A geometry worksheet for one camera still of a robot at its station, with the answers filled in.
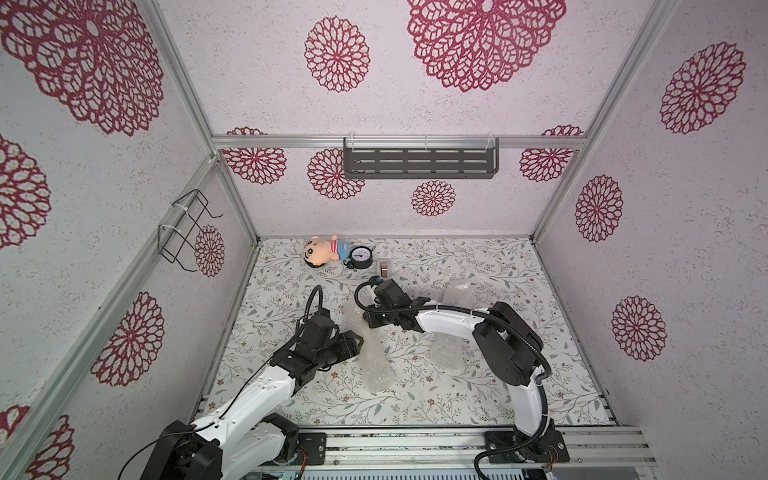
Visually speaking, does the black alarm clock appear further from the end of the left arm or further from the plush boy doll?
the end of the left arm

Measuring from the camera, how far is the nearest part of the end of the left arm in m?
0.60

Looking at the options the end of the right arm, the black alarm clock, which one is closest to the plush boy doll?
the black alarm clock

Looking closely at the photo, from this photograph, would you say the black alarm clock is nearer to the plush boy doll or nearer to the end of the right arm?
the plush boy doll

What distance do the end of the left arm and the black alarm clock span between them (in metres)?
0.41

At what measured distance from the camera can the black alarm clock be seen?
113 centimetres
